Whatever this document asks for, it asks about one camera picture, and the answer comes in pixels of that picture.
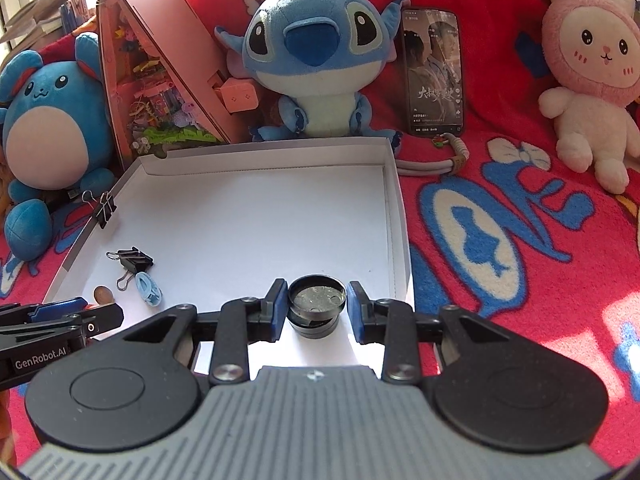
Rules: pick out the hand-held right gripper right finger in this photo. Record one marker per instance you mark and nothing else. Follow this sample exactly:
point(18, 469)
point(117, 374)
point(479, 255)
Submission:
point(356, 312)

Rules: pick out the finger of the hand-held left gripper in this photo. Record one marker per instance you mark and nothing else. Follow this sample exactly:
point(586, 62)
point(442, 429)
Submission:
point(102, 320)
point(55, 309)

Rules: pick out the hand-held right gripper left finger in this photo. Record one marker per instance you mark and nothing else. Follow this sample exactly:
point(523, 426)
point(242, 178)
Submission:
point(276, 310)

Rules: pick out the brown nut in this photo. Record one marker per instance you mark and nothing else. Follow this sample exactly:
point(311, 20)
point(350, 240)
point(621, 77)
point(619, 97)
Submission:
point(103, 295)

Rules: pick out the small black cup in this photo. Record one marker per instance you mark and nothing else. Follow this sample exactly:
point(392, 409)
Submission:
point(317, 297)

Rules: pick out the black binder clip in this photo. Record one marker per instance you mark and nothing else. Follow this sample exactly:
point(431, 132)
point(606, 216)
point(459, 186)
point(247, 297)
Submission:
point(135, 259)
point(105, 210)

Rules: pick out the white cardboard box lid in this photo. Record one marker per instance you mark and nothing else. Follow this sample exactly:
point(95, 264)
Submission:
point(250, 210)

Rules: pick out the light blue hair clip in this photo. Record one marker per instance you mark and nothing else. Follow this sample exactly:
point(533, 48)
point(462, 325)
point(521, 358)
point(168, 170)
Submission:
point(147, 287)

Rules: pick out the blue round mouse plush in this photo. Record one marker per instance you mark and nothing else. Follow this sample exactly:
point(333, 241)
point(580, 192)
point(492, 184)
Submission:
point(50, 140)

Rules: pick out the small pink box figure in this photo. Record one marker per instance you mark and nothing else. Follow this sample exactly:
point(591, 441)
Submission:
point(240, 96)

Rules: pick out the pink triangular miniature house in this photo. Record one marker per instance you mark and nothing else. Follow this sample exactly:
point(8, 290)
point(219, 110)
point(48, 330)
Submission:
point(150, 85)

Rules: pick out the blue alien plush toy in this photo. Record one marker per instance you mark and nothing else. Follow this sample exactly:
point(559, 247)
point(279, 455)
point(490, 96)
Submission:
point(310, 60)

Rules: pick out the black smartphone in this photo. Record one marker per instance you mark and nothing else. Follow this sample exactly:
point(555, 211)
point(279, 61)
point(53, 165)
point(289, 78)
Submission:
point(432, 70)

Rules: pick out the stack of books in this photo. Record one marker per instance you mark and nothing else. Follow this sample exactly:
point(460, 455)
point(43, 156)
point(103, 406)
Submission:
point(30, 17)

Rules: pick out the row of pale books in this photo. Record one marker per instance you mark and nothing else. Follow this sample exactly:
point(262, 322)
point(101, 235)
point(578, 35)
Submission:
point(77, 12)

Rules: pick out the pink bunny plush toy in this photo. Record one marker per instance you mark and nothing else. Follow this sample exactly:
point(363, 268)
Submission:
point(590, 50)

